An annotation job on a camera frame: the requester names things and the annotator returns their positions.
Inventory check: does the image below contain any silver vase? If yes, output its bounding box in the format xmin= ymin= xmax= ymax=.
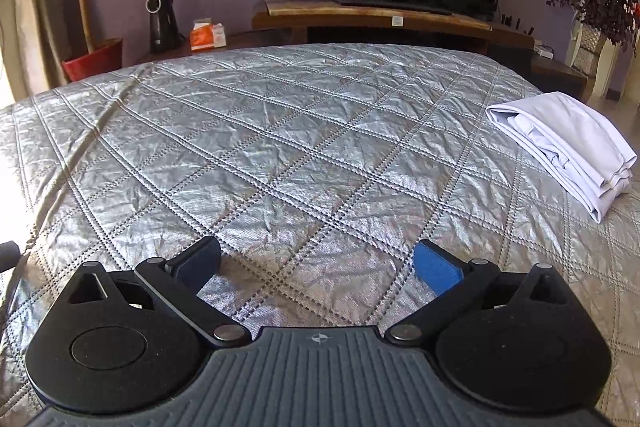
xmin=570 ymin=19 xmax=608 ymax=75

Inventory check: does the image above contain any dark side table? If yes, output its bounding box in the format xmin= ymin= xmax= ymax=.
xmin=530 ymin=54 xmax=588 ymax=102

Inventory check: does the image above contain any red plant pot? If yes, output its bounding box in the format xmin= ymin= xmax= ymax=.
xmin=61 ymin=38 xmax=124 ymax=82

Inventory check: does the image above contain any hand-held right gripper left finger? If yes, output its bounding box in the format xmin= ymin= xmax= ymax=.
xmin=65 ymin=237 xmax=253 ymax=350

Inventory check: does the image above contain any bed with silver quilted bedspread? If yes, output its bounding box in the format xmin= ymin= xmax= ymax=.
xmin=0 ymin=43 xmax=640 ymax=427

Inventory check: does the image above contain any cream pedestal stand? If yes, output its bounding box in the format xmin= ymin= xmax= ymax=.
xmin=565 ymin=22 xmax=632 ymax=102

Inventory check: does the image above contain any black tabletop appliance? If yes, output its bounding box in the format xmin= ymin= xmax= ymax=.
xmin=145 ymin=0 xmax=182 ymax=54

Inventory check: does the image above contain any orange tissue pack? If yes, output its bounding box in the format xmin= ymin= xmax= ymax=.
xmin=189 ymin=21 xmax=228 ymax=52

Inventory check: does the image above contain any beige curtain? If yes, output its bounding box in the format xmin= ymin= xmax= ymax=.
xmin=0 ymin=0 xmax=66 ymax=102

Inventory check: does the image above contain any wooden television stand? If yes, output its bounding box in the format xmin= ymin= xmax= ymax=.
xmin=250 ymin=0 xmax=536 ymax=55

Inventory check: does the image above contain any folded white cloth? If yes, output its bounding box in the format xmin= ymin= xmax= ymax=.
xmin=485 ymin=92 xmax=635 ymax=224

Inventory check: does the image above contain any row of small dark items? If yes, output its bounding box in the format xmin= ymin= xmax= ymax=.
xmin=497 ymin=11 xmax=536 ymax=35

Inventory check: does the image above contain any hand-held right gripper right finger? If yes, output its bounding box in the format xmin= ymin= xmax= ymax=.
xmin=384 ymin=239 xmax=573 ymax=349

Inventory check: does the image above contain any dark low cabinet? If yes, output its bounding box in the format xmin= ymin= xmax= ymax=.
xmin=135 ymin=29 xmax=266 ymax=65

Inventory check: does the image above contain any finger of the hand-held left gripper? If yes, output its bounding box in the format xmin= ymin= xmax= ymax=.
xmin=0 ymin=241 xmax=22 ymax=273

